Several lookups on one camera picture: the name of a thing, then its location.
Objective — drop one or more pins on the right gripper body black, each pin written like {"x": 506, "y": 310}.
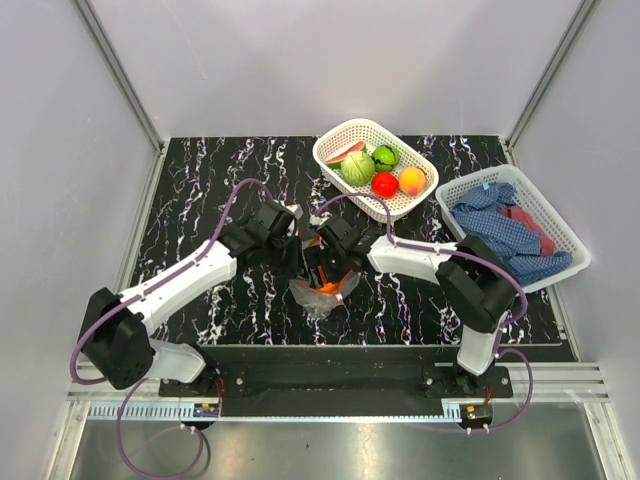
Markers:
{"x": 331, "y": 261}

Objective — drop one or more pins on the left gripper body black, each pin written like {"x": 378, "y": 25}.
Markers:
{"x": 287, "y": 256}

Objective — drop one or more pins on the fake orange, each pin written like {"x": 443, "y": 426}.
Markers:
{"x": 329, "y": 289}

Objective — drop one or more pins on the clear zip top bag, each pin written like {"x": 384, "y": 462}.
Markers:
{"x": 318, "y": 305}

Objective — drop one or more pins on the fake red tomato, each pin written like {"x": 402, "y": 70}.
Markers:
{"x": 384, "y": 185}

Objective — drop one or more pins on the fake green cabbage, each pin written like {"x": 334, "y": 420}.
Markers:
{"x": 357, "y": 168}

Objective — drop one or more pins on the fake watermelon slice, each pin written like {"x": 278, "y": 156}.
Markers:
{"x": 335, "y": 162}

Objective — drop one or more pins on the fake peach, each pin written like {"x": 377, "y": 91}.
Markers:
{"x": 412, "y": 181}

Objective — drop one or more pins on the fake green apple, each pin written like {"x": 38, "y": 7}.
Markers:
{"x": 385, "y": 158}

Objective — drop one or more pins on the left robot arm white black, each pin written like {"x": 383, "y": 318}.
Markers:
{"x": 116, "y": 333}

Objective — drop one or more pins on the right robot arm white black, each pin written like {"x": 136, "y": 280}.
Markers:
{"x": 474, "y": 281}

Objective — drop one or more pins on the white perforated basket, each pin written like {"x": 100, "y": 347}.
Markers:
{"x": 340, "y": 138}

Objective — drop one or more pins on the blue patterned cloth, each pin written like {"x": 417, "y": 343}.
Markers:
{"x": 478, "y": 213}

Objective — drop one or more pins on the red cloth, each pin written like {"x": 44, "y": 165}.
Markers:
{"x": 546, "y": 244}

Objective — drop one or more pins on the white laundry basket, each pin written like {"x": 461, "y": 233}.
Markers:
{"x": 531, "y": 200}

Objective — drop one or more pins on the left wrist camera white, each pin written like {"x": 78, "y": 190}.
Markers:
{"x": 297, "y": 212}

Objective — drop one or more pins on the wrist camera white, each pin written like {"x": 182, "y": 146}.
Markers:
{"x": 297, "y": 212}
{"x": 318, "y": 225}

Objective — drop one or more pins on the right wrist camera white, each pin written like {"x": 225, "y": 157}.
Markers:
{"x": 318, "y": 225}

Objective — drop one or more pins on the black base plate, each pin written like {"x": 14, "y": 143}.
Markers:
{"x": 345, "y": 382}

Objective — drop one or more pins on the aluminium frame rail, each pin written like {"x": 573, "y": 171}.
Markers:
{"x": 541, "y": 384}

